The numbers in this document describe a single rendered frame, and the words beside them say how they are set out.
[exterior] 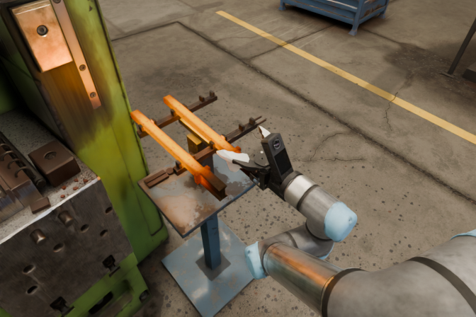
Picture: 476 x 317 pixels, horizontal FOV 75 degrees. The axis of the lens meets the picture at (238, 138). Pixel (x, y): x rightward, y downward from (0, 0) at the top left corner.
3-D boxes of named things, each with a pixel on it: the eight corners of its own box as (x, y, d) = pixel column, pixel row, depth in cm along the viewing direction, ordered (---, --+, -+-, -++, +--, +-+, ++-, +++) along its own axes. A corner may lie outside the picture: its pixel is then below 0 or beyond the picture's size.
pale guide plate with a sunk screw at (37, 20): (74, 61, 90) (49, -1, 78) (42, 73, 85) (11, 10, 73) (69, 59, 91) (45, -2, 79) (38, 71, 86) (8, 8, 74)
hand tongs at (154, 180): (261, 116, 145) (261, 114, 144) (267, 120, 143) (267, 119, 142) (144, 182, 116) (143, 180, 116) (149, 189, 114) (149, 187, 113)
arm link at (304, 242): (281, 244, 80) (285, 221, 72) (319, 230, 83) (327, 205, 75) (297, 273, 74) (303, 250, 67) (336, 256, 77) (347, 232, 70)
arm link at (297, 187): (298, 196, 67) (322, 177, 71) (282, 183, 70) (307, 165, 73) (294, 216, 72) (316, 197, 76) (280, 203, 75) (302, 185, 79)
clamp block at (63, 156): (82, 171, 95) (74, 156, 90) (54, 189, 90) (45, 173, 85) (62, 153, 100) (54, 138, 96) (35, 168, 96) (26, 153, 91)
